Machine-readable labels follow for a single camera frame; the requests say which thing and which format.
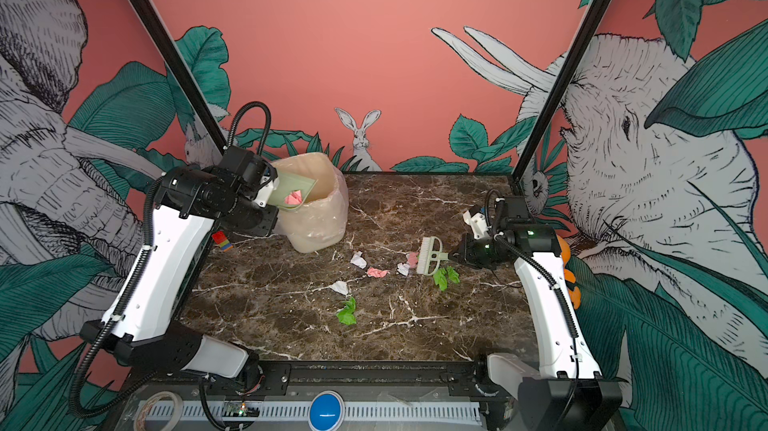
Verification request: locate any green paper scrap centre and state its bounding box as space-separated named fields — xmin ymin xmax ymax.
xmin=433 ymin=268 xmax=448 ymax=291

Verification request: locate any green paper scrap right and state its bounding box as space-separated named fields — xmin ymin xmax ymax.
xmin=445 ymin=267 xmax=460 ymax=284

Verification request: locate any orange plush toy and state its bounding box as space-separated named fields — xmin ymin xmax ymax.
xmin=557 ymin=235 xmax=582 ymax=309

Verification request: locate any pink paper scrap upper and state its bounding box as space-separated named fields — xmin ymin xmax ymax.
xmin=407 ymin=252 xmax=418 ymax=269

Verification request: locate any green paper scrap lower left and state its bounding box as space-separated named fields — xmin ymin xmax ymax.
xmin=336 ymin=297 xmax=357 ymax=326

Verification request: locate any blue round button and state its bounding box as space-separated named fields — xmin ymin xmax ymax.
xmin=308 ymin=391 xmax=346 ymax=431

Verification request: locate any red blue toy block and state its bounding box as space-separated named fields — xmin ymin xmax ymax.
xmin=211 ymin=231 xmax=232 ymax=251

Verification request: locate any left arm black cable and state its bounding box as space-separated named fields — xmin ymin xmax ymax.
xmin=226 ymin=100 xmax=272 ymax=159

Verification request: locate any beige trash bin with liner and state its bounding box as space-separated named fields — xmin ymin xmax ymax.
xmin=273 ymin=152 xmax=349 ymax=253

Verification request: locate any light green hand brush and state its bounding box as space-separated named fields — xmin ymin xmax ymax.
xmin=416 ymin=236 xmax=449 ymax=276

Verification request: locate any pink paper scrap middle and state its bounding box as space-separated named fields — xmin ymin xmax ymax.
xmin=367 ymin=267 xmax=389 ymax=278

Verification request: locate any coiled clear tube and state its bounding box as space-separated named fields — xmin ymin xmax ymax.
xmin=133 ymin=391 xmax=185 ymax=431

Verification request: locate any black frame post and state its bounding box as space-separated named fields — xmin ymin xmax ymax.
xmin=128 ymin=0 xmax=226 ymax=168
xmin=508 ymin=0 xmax=612 ymax=188

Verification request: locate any white paper scrap lower left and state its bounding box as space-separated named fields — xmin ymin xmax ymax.
xmin=330 ymin=281 xmax=349 ymax=296

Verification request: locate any light green dustpan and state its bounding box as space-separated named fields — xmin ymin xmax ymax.
xmin=268 ymin=170 xmax=316 ymax=210

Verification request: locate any right black frame post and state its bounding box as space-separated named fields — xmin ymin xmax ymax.
xmin=508 ymin=0 xmax=612 ymax=188

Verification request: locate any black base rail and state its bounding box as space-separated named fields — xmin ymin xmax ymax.
xmin=128 ymin=360 xmax=607 ymax=399

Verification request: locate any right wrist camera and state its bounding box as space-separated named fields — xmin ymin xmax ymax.
xmin=462 ymin=206 xmax=489 ymax=240

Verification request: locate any pink paper scrap lower right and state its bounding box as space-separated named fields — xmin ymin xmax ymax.
xmin=284 ymin=189 xmax=303 ymax=207

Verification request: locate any small white paper scrap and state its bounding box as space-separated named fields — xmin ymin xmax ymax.
xmin=397 ymin=263 xmax=410 ymax=276

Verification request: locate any pink paper scrap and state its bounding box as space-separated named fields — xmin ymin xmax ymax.
xmin=284 ymin=189 xmax=303 ymax=207
xmin=367 ymin=267 xmax=389 ymax=278
xmin=407 ymin=252 xmax=418 ymax=269

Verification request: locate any green paper scrap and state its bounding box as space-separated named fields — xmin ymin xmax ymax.
xmin=445 ymin=267 xmax=460 ymax=284
xmin=336 ymin=297 xmax=357 ymax=326
xmin=433 ymin=268 xmax=448 ymax=291

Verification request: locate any left black frame post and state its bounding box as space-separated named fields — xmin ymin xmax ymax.
xmin=128 ymin=0 xmax=226 ymax=168

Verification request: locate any white paper scrap upper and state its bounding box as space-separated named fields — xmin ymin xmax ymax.
xmin=350 ymin=251 xmax=367 ymax=269

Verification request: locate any white slotted cable duct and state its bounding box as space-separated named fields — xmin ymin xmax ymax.
xmin=133 ymin=400 xmax=482 ymax=426

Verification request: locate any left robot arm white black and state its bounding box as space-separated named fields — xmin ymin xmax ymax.
xmin=68 ymin=145 xmax=278 ymax=419

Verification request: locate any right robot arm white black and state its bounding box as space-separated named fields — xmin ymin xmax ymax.
xmin=450 ymin=190 xmax=622 ymax=430

